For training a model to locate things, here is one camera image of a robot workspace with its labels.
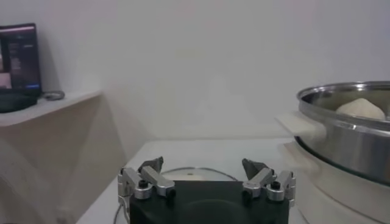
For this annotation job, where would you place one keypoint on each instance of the round grey disc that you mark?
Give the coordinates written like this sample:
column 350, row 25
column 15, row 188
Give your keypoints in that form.
column 54, row 95

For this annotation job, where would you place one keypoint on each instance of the stainless steel steamer basket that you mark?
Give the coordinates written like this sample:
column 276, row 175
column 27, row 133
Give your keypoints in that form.
column 350, row 146

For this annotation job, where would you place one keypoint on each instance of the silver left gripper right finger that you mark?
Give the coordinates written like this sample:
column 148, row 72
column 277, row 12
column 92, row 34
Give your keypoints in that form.
column 262, row 179

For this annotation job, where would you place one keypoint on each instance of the white side desk with mouse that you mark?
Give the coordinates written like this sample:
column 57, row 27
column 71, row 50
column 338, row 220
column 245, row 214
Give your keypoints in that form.
column 55, row 106

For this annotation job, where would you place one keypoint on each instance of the white steamed baozi bun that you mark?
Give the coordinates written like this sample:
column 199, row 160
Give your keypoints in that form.
column 361, row 109

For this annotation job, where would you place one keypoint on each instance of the cream electric cooker base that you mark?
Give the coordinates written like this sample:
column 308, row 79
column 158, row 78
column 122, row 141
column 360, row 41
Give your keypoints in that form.
column 329, row 194

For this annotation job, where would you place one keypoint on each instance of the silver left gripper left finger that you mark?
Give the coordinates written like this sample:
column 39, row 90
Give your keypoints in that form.
column 158, row 181

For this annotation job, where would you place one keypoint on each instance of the black laptop purple screen glow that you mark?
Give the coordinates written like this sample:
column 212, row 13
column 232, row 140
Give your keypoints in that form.
column 21, row 58

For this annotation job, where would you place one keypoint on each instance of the black computer mouse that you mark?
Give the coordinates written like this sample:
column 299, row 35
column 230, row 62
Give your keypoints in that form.
column 16, row 103

